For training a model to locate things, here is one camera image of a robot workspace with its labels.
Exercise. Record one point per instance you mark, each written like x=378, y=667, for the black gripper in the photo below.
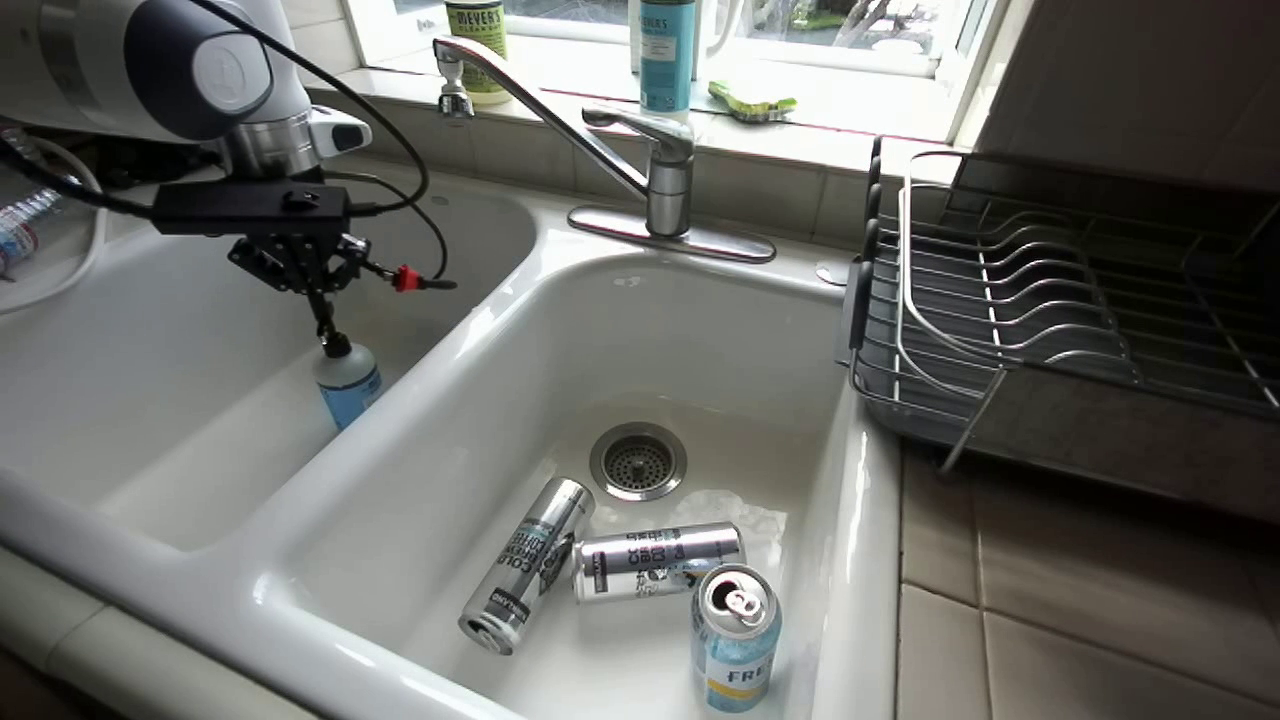
x=301, y=261

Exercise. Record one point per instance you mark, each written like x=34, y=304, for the blue label pump bottle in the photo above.
x=350, y=391

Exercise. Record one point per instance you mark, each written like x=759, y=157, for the white double basin sink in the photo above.
x=403, y=467

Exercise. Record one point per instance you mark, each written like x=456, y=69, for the green label spray bottle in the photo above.
x=479, y=42

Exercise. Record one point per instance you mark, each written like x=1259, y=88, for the chrome sink faucet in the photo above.
x=666, y=185

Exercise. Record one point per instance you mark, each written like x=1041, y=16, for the teal label pump bottle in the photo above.
x=666, y=52

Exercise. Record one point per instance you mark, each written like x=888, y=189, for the black bag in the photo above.
x=135, y=157

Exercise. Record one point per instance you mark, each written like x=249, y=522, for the slim silver can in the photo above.
x=526, y=564
x=654, y=561

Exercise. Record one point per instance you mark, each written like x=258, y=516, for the white tube with print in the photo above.
x=22, y=231

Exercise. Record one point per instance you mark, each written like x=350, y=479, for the metal drain strainer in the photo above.
x=638, y=460

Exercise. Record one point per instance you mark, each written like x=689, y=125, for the short blue drink can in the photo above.
x=738, y=655

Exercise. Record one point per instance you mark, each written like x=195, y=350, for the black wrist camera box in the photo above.
x=254, y=209

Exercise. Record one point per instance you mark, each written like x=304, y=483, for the white window frame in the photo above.
x=853, y=95

